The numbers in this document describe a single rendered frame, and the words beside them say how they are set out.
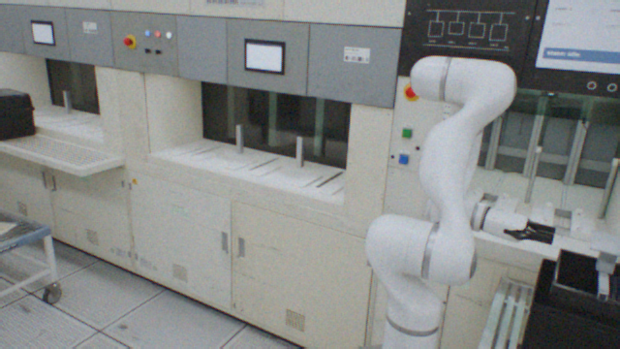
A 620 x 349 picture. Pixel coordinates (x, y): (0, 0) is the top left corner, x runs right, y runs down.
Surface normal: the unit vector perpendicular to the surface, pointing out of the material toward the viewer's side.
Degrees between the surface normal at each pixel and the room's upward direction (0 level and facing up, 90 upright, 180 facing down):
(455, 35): 90
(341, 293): 90
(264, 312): 90
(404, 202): 90
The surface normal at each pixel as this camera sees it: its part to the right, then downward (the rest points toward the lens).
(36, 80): 0.87, 0.20
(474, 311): -0.50, 0.26
